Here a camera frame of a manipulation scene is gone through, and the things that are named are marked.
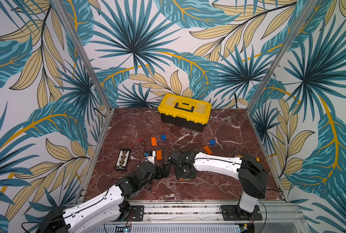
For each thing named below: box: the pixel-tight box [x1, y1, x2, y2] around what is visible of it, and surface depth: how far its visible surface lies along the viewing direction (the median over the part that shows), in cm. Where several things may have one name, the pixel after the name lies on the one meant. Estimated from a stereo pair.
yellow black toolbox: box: [157, 93, 212, 133], surface depth 100 cm
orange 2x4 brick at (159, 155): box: [156, 149, 162, 161], surface depth 97 cm
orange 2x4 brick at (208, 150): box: [203, 145, 213, 155], surface depth 99 cm
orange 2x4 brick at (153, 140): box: [150, 136, 158, 147], surface depth 102 cm
